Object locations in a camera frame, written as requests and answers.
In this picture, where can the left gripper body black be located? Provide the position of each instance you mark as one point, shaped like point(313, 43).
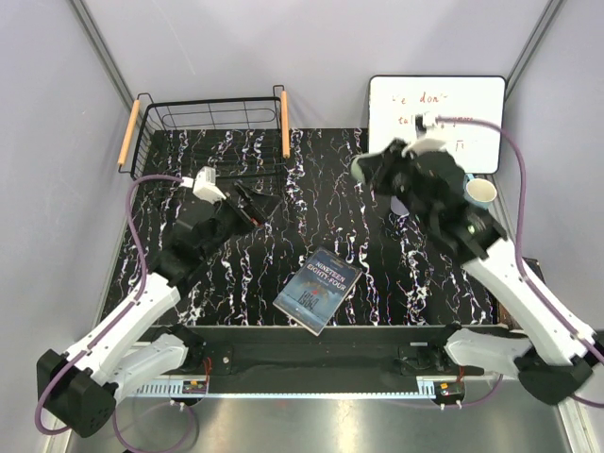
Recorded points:
point(233, 220)

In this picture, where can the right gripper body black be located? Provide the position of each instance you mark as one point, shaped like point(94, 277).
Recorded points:
point(392, 175)

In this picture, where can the black marble pattern mat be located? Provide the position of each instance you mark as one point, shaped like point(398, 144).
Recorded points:
point(404, 280)

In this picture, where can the light blue mug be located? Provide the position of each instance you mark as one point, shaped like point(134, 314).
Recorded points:
point(479, 191)

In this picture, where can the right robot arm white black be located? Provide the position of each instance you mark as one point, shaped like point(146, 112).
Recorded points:
point(557, 353)

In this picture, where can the white whiteboard black frame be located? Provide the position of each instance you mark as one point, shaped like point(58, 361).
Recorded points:
point(396, 100)

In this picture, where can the black wire dish rack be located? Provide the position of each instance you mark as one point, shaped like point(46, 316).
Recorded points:
point(244, 137)

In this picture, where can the purple plastic cup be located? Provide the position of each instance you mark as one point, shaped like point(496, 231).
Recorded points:
point(398, 208)

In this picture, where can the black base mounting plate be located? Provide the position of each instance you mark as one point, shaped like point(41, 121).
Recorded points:
point(240, 351)

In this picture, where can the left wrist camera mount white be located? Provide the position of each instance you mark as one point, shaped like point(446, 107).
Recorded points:
point(205, 188)

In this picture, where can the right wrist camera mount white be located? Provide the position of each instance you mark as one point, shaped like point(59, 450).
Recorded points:
point(428, 136)

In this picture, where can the green plastic cup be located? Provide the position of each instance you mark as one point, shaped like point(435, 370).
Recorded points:
point(363, 167)

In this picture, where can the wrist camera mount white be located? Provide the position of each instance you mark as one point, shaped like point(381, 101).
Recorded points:
point(205, 188)
point(428, 136)

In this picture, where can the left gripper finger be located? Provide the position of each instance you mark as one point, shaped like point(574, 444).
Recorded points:
point(252, 196)
point(266, 208)

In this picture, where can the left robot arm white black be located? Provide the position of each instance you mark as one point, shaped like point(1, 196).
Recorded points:
point(80, 388)

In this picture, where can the Nineteen Eighty-Four book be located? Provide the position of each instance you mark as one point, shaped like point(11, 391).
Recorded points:
point(317, 290)

